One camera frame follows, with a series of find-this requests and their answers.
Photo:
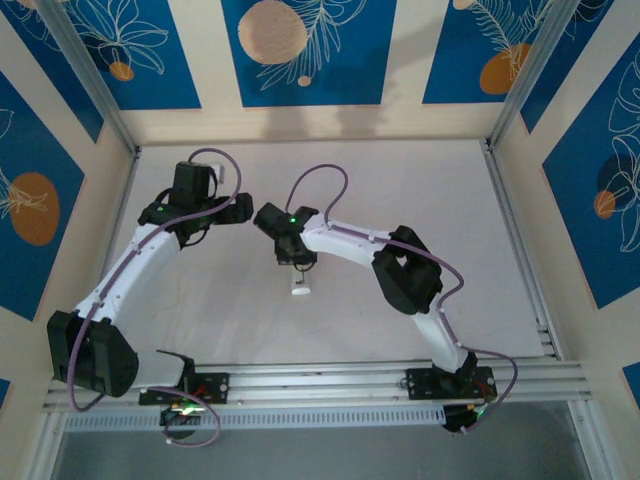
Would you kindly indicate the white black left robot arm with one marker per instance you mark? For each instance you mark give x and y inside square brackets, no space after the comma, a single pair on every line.
[130,270]

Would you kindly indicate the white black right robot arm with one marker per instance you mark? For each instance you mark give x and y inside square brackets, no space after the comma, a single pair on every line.
[345,240]

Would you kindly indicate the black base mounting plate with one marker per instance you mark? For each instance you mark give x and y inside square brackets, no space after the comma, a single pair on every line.
[422,382]
[215,387]

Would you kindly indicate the controller board with green light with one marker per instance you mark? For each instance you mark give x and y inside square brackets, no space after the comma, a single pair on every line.
[180,415]
[457,417]

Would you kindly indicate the aluminium side rail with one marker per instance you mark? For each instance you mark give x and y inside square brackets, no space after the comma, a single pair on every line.
[505,200]
[132,175]

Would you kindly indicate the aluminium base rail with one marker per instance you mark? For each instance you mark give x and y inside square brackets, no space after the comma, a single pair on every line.
[320,385]

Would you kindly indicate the aluminium frame post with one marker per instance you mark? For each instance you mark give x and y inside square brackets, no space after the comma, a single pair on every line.
[540,75]
[92,75]

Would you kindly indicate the aluminium frame leg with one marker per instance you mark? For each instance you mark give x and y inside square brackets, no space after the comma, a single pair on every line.
[42,450]
[592,445]

